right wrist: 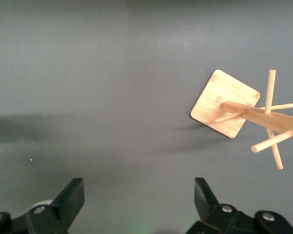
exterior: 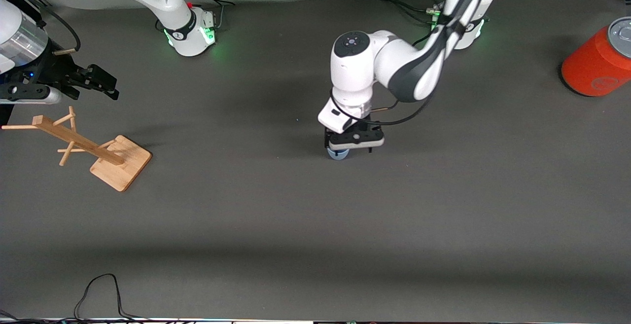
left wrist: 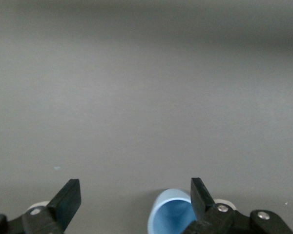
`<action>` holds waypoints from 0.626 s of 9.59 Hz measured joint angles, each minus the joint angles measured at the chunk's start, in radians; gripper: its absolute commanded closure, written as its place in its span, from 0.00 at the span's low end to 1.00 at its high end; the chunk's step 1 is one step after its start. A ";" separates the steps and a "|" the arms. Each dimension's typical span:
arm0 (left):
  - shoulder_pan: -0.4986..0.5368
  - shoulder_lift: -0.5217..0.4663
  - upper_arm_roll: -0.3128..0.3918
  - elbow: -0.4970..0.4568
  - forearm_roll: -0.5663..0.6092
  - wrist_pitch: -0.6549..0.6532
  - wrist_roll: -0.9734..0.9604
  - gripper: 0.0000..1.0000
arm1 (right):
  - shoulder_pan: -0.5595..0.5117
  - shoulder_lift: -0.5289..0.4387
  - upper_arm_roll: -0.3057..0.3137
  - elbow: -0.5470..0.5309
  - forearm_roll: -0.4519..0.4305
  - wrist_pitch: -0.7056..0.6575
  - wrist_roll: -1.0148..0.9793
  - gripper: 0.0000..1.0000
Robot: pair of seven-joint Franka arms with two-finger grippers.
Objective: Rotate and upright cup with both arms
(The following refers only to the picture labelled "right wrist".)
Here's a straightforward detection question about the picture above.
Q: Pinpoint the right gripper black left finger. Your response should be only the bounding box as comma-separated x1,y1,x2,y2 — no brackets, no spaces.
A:
0,177,85,234

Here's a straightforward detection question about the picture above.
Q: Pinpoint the wooden cup rack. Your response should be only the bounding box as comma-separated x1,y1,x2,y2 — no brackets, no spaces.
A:
190,69,293,171

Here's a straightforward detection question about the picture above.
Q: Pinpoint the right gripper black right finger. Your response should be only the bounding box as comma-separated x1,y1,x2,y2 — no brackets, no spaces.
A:
187,177,293,234

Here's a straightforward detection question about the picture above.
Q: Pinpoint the dark grey table mat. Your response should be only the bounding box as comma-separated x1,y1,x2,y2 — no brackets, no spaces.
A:
0,0,293,234

